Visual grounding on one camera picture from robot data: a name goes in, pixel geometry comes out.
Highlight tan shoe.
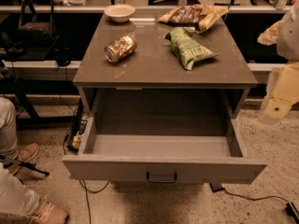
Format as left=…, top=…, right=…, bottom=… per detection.
left=27, top=199, right=69, bottom=224
left=7, top=143, right=39, bottom=175

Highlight person's leg light trousers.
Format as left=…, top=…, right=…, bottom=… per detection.
left=0, top=163, right=39, bottom=217

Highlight tan shoe far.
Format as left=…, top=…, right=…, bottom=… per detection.
left=7, top=143, right=39, bottom=175

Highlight black floor cable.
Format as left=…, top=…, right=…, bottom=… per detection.
left=78, top=179, right=112, bottom=224
left=210, top=182, right=299, bottom=223

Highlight tan shoe near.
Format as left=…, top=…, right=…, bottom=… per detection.
left=27, top=199, right=69, bottom=224

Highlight black bag on shelf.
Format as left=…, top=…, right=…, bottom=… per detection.
left=16, top=0, right=55, bottom=47

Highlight yellow-white gripper body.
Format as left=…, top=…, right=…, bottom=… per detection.
left=259, top=61, right=299, bottom=125

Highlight brown chip bag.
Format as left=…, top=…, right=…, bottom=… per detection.
left=158, top=4, right=229, bottom=33

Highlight gold soda can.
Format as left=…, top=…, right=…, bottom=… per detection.
left=104, top=35, right=137, bottom=63

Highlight black floor cable right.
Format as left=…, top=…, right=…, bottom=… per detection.
left=210, top=182, right=299, bottom=223

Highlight black stick on floor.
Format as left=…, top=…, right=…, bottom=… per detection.
left=0, top=155, right=50, bottom=176

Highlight grey drawer cabinet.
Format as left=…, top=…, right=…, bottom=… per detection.
left=73, top=7, right=257, bottom=112

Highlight power strip beside cabinet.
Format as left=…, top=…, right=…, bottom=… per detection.
left=67, top=115, right=89, bottom=151

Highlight green chip bag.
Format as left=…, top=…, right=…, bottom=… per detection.
left=164, top=27, right=219, bottom=71

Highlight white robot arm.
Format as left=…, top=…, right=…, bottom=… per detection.
left=258, top=1, right=299, bottom=125

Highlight grey top drawer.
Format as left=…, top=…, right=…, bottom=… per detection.
left=62, top=90, right=268, bottom=185

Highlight black floor cable left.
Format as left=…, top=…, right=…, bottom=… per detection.
left=78, top=179, right=112, bottom=224

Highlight white ceramic bowl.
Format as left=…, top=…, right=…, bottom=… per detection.
left=104, top=4, right=135, bottom=22

